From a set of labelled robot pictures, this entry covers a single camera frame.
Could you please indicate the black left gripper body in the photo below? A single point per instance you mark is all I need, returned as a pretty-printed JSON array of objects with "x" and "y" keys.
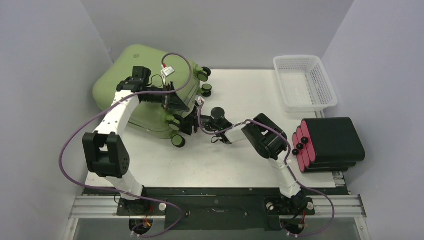
[{"x": 154, "y": 98}]

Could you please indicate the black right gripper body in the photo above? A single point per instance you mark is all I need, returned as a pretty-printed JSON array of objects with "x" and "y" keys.
[{"x": 194, "y": 121}]

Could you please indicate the green hard-shell suitcase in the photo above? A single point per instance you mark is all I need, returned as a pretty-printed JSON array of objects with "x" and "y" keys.
[{"x": 190, "y": 79}]

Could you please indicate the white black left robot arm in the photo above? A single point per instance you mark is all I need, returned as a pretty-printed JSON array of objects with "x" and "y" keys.
[{"x": 104, "y": 149}]

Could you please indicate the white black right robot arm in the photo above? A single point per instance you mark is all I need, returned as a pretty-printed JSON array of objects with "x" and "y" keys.
[{"x": 268, "y": 140}]

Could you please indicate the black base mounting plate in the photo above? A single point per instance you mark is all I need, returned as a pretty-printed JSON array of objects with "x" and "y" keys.
[{"x": 223, "y": 208}]

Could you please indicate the white perforated plastic basket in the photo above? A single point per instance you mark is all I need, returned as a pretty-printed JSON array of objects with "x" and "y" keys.
[{"x": 304, "y": 84}]

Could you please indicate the black and pink storage organizer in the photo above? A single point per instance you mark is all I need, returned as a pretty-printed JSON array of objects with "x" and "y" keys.
[{"x": 327, "y": 145}]

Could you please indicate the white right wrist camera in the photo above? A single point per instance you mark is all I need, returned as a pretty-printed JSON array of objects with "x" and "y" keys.
[{"x": 200, "y": 100}]

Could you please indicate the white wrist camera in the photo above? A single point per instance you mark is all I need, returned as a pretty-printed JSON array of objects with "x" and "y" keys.
[
  {"x": 167, "y": 71},
  {"x": 200, "y": 100}
]

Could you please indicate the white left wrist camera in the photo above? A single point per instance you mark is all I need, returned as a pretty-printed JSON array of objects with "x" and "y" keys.
[{"x": 167, "y": 71}]

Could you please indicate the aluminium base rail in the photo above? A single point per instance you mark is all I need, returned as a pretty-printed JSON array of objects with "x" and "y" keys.
[{"x": 105, "y": 207}]

